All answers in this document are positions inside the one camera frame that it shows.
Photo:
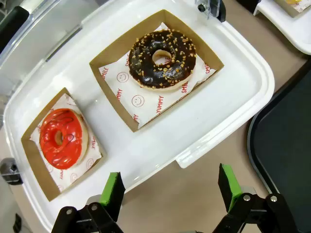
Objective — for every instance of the white smiley paper liner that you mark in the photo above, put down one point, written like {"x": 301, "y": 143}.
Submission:
{"x": 70, "y": 176}
{"x": 150, "y": 104}

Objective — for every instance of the red glazed donut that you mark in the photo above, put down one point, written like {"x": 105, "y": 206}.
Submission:
{"x": 48, "y": 140}

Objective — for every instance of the red donut in cardboard tray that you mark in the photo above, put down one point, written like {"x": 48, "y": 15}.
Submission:
{"x": 39, "y": 165}

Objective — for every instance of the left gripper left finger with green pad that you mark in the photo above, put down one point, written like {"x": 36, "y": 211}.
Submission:
{"x": 114, "y": 191}

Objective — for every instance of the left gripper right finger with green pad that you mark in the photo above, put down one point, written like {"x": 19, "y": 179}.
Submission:
{"x": 227, "y": 187}

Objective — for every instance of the chocolate donut with nut crumbs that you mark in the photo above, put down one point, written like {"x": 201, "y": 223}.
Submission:
{"x": 145, "y": 72}

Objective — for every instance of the yellow sprinkled donut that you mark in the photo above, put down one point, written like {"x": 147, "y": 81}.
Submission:
{"x": 292, "y": 1}

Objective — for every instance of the black serving tray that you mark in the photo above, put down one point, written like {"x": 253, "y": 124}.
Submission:
{"x": 286, "y": 145}

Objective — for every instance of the white display case base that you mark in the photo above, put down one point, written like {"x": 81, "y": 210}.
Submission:
{"x": 291, "y": 31}
{"x": 206, "y": 109}

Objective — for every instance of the yellow donut in cardboard tray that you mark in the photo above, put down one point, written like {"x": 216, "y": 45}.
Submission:
{"x": 289, "y": 11}

